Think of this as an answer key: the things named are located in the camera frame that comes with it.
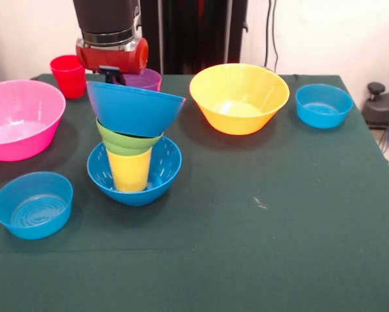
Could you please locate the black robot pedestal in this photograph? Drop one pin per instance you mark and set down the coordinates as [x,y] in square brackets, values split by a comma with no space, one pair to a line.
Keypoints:
[194,32]

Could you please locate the dark grey clamp device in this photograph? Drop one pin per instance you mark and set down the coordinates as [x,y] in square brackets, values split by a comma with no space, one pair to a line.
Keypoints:
[382,107]

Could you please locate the large orange plastic bowl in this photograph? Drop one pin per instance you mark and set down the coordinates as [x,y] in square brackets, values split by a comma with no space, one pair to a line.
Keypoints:
[239,94]

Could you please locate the blue plastic bowl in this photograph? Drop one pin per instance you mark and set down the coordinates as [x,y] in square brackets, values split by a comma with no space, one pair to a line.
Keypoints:
[168,172]
[132,110]

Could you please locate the red plastic cup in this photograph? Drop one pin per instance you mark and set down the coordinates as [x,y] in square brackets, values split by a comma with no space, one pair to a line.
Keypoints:
[67,76]

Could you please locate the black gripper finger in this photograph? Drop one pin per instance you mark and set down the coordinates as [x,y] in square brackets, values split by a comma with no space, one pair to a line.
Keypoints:
[120,79]
[109,78]

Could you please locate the large pink plastic bowl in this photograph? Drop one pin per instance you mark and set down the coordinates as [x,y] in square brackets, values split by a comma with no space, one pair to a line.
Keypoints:
[19,113]

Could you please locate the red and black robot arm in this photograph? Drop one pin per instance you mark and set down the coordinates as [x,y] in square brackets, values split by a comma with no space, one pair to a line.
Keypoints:
[106,19]

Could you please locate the green plastic bowl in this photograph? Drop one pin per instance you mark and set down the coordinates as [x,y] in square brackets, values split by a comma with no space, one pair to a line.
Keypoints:
[122,141]

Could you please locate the yellow plastic cup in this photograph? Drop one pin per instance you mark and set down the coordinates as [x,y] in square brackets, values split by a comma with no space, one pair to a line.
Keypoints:
[129,172]

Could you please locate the translucent blue shallow bowl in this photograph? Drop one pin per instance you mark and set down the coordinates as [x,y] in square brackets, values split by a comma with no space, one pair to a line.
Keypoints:
[324,104]
[32,208]

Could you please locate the purple plastic cup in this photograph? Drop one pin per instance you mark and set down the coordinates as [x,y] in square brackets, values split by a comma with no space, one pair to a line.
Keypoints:
[145,81]

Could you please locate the dark green table cloth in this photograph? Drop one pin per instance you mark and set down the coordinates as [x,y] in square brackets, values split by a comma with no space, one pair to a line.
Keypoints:
[233,227]

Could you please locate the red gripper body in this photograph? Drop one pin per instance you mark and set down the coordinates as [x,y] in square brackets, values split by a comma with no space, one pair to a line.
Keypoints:
[113,58]

